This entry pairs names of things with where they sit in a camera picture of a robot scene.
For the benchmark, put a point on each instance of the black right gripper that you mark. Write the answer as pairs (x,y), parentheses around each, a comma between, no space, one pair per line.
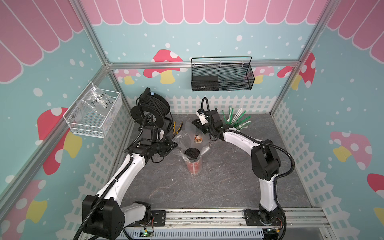
(199,125)

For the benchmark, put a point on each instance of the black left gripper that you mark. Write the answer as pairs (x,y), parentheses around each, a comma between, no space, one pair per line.
(169,144)

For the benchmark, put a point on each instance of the red cartoon milk tea cup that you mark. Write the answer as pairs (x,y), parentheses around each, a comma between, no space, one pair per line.
(198,139)

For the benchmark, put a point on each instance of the clear plastic carrier bag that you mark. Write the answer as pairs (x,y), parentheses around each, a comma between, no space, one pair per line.
(185,140)

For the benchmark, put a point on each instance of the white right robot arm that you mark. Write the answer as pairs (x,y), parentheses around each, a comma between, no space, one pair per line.
(265,162)

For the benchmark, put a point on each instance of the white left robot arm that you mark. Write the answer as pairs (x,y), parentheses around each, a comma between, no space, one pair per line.
(102,215)

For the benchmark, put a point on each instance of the yellow black pliers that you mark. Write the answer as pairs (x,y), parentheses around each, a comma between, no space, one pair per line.
(175,129)

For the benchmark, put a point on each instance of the green and white straws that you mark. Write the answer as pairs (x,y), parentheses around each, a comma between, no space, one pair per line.
(236,119)

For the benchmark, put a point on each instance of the black box in basket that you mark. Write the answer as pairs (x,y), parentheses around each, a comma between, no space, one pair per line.
(205,83)

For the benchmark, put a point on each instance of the clear bag in basket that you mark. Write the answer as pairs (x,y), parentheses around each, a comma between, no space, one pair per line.
(97,102)

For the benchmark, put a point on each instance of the black cable reel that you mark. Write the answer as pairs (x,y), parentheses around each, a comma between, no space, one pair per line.
(152,103)

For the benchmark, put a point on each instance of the black mesh wall basket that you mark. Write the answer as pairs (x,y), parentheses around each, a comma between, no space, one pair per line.
(234,73)

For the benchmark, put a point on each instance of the white wire wall basket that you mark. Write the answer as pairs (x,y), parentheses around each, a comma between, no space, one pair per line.
(85,124)

